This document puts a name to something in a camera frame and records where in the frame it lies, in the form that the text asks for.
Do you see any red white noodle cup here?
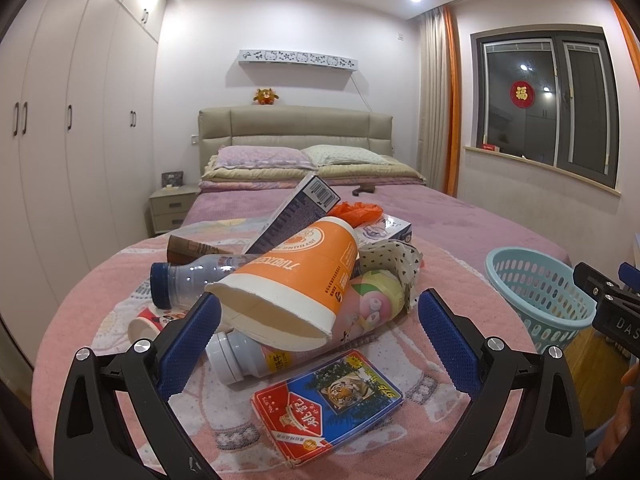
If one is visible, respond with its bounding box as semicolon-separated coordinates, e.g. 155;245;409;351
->
127;308;186;344

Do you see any clear bottle blue cap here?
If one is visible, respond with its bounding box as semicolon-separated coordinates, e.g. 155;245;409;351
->
150;255;256;310

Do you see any red blue card box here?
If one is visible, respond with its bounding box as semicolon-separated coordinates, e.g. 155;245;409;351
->
250;350;405;467

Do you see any small white blue box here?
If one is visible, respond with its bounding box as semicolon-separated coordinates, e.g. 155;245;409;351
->
355;214;412;247

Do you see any brown cardboard box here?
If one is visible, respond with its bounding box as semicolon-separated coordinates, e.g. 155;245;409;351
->
166;235;231;266

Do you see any pink peach drink bottle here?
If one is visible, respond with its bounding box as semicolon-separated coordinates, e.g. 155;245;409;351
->
206;270;405;385

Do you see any orange paper cup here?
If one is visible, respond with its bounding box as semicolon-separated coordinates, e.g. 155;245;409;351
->
205;217;358;339

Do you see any blue white long carton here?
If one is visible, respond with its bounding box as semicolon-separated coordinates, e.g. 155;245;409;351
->
243;174;341;255

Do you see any person hand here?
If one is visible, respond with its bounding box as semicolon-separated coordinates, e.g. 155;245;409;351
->
594;363;639;469

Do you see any light blue plastic basket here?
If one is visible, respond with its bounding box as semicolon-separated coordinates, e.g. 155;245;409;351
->
485;247;596;353

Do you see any pink patterned blanket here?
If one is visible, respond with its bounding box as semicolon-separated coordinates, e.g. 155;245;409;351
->
32;217;550;479

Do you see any purple bed sheet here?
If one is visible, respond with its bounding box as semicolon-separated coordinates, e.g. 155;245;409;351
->
183;184;570;272

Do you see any red box on sill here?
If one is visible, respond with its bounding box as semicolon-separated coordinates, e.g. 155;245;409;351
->
482;143;500;153

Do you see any dark framed window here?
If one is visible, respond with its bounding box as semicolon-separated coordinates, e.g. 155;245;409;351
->
473;27;620;188

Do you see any polka dot wrapper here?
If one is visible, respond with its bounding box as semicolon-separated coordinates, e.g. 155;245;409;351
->
359;240;423;312

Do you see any red fu window sticker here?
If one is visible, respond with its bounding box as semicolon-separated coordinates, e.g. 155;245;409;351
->
510;80;536;110

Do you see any folded beige quilt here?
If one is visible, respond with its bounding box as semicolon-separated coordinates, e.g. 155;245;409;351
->
198;157;425;193

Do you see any orange plastic bag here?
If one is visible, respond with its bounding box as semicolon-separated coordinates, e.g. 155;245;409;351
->
329;202;384;228

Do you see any dark object on bed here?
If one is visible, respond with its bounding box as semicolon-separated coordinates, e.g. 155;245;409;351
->
352;183;376;197

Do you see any beige bedside table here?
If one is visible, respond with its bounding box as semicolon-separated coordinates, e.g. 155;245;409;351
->
149;184;200;235

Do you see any orange beige curtain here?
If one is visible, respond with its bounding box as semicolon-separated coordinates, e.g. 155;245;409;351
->
416;6;462;196

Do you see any white dotted pillow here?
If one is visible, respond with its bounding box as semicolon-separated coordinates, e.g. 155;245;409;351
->
303;144;390;167

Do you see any purple pillow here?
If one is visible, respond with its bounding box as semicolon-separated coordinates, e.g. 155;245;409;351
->
214;145;316;170

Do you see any beige padded headboard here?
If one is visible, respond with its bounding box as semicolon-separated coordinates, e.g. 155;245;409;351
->
198;105;393;169

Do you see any orange plush toy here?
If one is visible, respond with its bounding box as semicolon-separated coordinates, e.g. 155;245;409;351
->
253;88;279;105

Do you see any white wardrobe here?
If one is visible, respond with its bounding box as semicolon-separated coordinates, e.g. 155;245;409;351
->
1;0;165;363

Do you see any small picture frame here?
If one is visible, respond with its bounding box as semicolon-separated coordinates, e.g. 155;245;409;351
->
160;171;183;188

